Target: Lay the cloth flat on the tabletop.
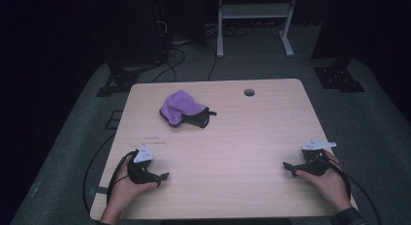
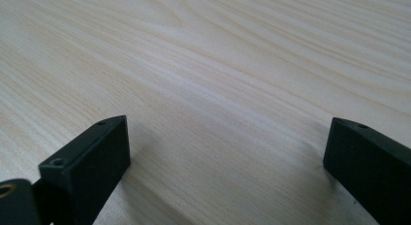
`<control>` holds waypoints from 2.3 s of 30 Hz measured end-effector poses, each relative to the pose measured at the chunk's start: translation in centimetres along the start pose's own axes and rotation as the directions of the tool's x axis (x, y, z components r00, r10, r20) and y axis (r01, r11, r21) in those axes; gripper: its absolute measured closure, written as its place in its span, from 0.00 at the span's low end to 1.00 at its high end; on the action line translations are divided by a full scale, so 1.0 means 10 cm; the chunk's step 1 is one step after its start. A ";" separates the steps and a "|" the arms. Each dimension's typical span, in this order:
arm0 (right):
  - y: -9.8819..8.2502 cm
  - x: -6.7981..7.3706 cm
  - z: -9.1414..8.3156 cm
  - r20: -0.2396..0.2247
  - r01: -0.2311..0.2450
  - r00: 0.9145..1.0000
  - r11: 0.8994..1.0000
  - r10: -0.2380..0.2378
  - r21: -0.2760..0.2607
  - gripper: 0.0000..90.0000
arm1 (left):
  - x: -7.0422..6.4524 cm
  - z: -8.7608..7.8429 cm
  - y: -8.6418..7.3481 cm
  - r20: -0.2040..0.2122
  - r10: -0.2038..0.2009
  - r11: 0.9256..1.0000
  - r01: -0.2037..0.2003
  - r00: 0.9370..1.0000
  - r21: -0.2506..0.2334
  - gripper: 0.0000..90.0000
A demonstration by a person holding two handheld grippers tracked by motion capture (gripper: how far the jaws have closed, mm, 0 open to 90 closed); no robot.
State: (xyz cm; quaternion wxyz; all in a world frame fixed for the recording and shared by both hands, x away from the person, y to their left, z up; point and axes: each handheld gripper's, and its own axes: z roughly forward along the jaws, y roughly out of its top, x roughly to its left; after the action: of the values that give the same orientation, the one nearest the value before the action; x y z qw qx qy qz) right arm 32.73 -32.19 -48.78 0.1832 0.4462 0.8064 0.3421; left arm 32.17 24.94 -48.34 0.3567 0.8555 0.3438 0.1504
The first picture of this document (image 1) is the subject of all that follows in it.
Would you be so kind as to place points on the grey tape strip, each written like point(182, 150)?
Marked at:
point(98, 191)

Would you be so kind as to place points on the person's right hand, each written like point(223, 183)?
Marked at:
point(334, 187)

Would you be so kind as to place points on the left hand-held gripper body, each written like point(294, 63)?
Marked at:
point(139, 173)

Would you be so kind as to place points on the white metal stand frame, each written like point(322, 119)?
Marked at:
point(255, 11)

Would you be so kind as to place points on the purple and black cloth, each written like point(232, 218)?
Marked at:
point(181, 105)

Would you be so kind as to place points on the black stand base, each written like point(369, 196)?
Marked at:
point(121, 81)
point(339, 78)

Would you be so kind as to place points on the square floor hatch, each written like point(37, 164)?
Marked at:
point(113, 120)

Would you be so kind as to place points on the person's left hand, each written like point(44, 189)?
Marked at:
point(124, 192)

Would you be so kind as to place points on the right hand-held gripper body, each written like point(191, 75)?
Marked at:
point(316, 165)

